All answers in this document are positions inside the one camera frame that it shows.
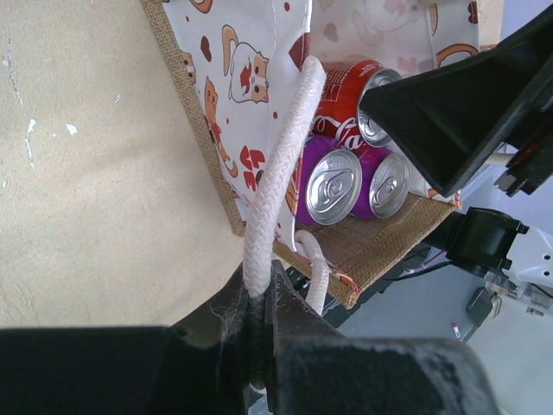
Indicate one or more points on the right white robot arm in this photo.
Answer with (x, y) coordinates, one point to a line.
(484, 241)

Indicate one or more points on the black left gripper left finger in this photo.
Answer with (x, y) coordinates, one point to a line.
(196, 366)

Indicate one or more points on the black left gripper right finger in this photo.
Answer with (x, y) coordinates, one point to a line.
(311, 368)

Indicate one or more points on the purple fanta can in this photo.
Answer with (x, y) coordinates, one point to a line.
(330, 182)
(385, 184)

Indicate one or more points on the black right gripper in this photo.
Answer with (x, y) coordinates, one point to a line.
(449, 121)

